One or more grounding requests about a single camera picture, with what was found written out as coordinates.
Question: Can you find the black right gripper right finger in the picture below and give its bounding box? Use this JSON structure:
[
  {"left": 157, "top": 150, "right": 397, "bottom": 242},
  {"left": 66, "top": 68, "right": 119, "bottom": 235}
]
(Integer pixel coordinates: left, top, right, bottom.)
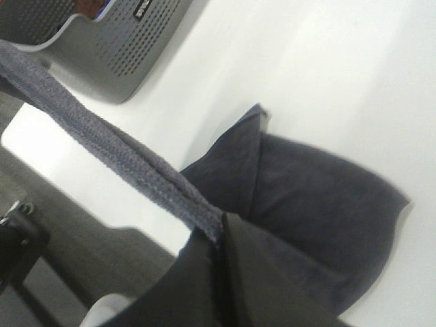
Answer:
[{"left": 223, "top": 214, "right": 347, "bottom": 326}]

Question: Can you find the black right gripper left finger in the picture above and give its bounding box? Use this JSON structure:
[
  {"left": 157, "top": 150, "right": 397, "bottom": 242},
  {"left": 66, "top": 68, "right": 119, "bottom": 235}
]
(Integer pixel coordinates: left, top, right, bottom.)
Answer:
[{"left": 78, "top": 226, "right": 222, "bottom": 327}]

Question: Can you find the grey perforated plastic basket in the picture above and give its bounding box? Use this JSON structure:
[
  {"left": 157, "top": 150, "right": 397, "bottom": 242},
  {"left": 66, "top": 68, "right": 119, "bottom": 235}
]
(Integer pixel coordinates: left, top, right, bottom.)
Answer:
[{"left": 1, "top": 1, "right": 191, "bottom": 104}]

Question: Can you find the dark grey towel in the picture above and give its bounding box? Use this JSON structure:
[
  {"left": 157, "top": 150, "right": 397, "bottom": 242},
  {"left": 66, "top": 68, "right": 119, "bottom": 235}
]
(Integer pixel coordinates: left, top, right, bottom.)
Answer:
[{"left": 1, "top": 41, "right": 410, "bottom": 315}]

